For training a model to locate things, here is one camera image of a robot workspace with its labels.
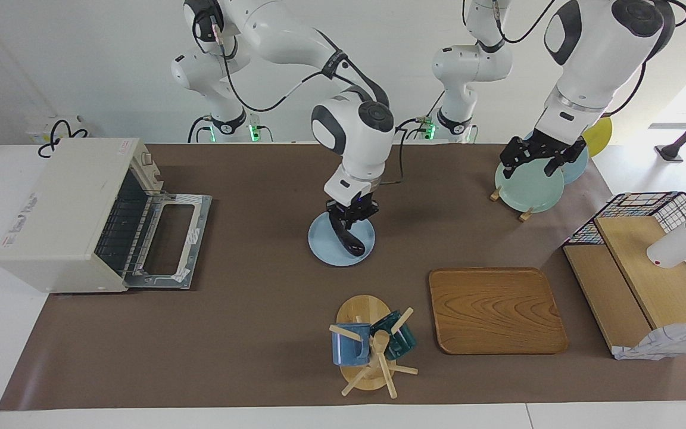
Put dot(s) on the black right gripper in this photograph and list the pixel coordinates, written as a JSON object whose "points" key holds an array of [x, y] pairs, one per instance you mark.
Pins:
{"points": [[361, 205]]}

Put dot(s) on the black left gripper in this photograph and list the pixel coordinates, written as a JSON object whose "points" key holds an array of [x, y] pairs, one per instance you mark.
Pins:
{"points": [[542, 148]]}

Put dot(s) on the dark purple eggplant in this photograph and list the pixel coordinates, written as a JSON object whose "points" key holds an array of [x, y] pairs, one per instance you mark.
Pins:
{"points": [[352, 243]]}

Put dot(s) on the light blue plate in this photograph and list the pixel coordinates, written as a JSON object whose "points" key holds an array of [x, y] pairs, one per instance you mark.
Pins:
{"points": [[325, 250], [578, 170]]}

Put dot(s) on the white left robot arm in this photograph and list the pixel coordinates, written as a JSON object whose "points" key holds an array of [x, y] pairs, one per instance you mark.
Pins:
{"points": [[593, 47]]}

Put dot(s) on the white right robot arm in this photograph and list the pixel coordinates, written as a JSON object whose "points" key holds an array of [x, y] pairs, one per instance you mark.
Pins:
{"points": [[355, 131]]}

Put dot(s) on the beige oven knob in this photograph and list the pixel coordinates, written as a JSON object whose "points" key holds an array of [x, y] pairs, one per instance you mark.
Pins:
{"points": [[146, 158], [154, 174]]}

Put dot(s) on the beige toaster oven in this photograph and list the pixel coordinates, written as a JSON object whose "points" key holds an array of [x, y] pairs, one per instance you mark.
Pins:
{"points": [[63, 202]]}

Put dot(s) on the pale green plate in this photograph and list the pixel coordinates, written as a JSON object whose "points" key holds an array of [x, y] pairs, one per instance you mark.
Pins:
{"points": [[527, 192]]}

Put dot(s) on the wooden plate rack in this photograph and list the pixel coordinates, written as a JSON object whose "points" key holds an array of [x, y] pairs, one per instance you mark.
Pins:
{"points": [[495, 194]]}

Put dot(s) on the yellow plate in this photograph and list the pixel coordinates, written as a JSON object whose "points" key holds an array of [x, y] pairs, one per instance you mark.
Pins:
{"points": [[600, 132]]}

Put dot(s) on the wooden mug tree stand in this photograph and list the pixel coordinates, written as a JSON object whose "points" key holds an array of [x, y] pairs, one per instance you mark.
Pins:
{"points": [[364, 310]]}

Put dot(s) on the dark green ceramic mug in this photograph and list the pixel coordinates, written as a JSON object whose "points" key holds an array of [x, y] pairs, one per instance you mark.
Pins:
{"points": [[402, 342]]}

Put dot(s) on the blue ceramic mug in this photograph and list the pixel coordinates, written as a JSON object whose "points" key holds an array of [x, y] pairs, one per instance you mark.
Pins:
{"points": [[349, 351]]}

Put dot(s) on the wooden stepped shelf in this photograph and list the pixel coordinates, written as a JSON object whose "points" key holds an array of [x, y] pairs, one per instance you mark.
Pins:
{"points": [[646, 274]]}

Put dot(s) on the wooden serving tray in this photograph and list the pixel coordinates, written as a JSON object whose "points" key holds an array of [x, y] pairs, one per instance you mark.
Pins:
{"points": [[498, 310]]}

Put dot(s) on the brown table mat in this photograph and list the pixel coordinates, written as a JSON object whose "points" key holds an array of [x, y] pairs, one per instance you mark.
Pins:
{"points": [[248, 333]]}

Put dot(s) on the white plastic cup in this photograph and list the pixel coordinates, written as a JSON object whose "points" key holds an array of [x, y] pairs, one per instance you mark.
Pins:
{"points": [[676, 247]]}

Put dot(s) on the white patterned cloth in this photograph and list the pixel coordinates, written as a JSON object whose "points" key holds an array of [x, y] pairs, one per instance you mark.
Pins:
{"points": [[664, 342]]}

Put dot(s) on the white power strip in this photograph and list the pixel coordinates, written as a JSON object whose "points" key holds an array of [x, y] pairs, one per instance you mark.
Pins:
{"points": [[42, 128]]}

